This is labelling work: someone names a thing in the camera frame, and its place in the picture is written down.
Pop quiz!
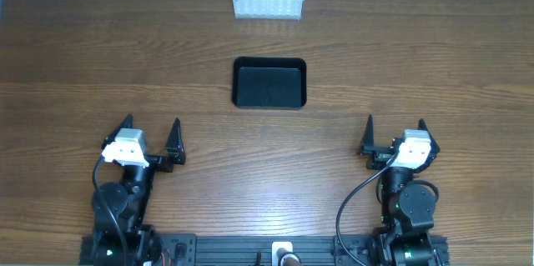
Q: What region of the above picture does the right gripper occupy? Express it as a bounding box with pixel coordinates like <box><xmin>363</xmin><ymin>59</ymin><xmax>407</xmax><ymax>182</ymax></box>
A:
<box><xmin>360</xmin><ymin>113</ymin><xmax>441</xmax><ymax>171</ymax></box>

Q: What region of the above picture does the black cable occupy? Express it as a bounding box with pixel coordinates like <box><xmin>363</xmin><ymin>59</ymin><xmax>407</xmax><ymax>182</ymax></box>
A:
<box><xmin>91</xmin><ymin>155</ymin><xmax>129</xmax><ymax>266</ymax></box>
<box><xmin>335</xmin><ymin>153</ymin><xmax>400</xmax><ymax>266</ymax></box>

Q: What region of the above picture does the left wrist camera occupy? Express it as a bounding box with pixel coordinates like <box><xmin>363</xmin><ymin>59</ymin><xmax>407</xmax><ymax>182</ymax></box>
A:
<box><xmin>101</xmin><ymin>128</ymin><xmax>149</xmax><ymax>169</ymax></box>

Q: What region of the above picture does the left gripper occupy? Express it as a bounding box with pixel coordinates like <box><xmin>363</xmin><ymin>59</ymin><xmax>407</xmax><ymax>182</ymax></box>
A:
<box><xmin>101</xmin><ymin>113</ymin><xmax>187</xmax><ymax>173</ymax></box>

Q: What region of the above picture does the mounting rail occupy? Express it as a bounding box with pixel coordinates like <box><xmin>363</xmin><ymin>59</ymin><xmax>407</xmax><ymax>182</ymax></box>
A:
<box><xmin>78</xmin><ymin>234</ymin><xmax>451</xmax><ymax>266</ymax></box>

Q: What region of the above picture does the black tray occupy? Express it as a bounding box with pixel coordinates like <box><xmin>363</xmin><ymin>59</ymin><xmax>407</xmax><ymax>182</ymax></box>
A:
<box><xmin>231</xmin><ymin>56</ymin><xmax>309</xmax><ymax>111</ymax></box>

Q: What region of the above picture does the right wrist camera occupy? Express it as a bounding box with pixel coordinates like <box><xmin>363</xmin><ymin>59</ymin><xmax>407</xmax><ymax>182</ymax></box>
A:
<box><xmin>391</xmin><ymin>128</ymin><xmax>433</xmax><ymax>170</ymax></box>

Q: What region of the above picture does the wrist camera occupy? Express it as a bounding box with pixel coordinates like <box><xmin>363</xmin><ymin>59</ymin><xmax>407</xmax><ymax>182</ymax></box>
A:
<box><xmin>101</xmin><ymin>128</ymin><xmax>149</xmax><ymax>169</ymax></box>
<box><xmin>391</xmin><ymin>128</ymin><xmax>433</xmax><ymax>170</ymax></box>

